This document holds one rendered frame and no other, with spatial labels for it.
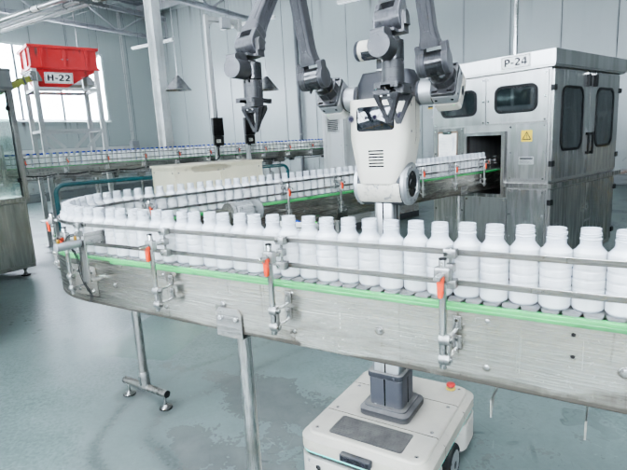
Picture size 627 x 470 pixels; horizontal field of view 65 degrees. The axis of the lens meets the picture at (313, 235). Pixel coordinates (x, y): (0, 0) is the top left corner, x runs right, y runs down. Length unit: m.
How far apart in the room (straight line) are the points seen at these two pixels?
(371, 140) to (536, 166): 3.09
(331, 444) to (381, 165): 1.05
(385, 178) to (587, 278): 0.91
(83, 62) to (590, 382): 7.50
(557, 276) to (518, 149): 3.78
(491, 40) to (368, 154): 11.84
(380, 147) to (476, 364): 0.91
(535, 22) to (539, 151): 8.87
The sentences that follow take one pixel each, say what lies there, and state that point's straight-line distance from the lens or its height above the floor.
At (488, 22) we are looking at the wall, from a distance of 13.65.
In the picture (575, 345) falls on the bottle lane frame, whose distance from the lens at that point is 1.10.
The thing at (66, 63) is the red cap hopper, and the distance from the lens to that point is 7.87.
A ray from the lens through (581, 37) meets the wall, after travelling 13.25.
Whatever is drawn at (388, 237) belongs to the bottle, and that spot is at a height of 1.13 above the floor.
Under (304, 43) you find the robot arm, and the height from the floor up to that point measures 1.70.
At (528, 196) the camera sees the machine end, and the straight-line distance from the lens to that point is 4.81.
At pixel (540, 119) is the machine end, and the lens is 4.74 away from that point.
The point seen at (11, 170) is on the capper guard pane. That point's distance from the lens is 6.40.
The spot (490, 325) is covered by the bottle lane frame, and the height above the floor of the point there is 0.96.
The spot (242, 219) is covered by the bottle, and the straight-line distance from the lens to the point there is 1.43.
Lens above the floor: 1.36
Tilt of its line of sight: 11 degrees down
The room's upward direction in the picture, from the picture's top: 3 degrees counter-clockwise
